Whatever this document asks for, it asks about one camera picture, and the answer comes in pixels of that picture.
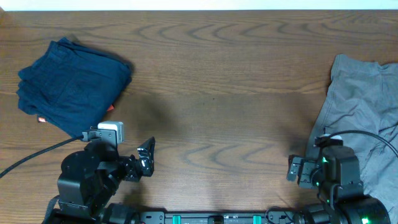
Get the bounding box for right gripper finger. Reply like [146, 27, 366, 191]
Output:
[297, 160, 317, 189]
[286, 155, 303, 182]

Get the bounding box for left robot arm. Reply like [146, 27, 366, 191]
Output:
[44, 138, 155, 224]

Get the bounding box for red folded garment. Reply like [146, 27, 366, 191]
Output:
[37, 105, 114, 123]

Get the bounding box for navy blue shorts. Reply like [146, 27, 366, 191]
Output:
[16, 38, 132, 138]

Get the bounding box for grey shorts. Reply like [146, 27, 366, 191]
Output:
[305, 54, 397, 223]

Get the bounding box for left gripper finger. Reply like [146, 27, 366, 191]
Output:
[124, 157, 144, 182]
[137, 137, 155, 177]

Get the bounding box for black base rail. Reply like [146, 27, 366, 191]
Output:
[102, 203, 307, 224]

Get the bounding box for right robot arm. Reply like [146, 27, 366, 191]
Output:
[287, 146, 391, 224]

